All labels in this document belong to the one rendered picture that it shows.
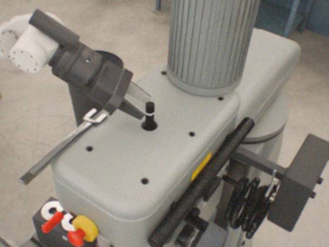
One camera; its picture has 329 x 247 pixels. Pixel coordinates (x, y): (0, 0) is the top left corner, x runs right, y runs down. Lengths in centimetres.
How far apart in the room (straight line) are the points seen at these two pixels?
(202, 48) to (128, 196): 37
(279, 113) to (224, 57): 63
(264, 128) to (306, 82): 307
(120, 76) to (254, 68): 61
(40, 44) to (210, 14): 35
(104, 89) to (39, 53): 14
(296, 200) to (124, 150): 51
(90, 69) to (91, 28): 414
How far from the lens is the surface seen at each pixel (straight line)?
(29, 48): 81
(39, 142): 357
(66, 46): 82
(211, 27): 90
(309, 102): 424
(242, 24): 92
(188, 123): 93
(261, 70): 137
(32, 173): 84
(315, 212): 332
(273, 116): 151
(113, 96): 82
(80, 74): 82
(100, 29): 493
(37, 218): 172
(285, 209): 119
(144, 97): 90
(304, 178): 111
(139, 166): 83
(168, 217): 87
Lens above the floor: 253
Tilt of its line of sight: 44 degrees down
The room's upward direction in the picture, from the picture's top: 4 degrees clockwise
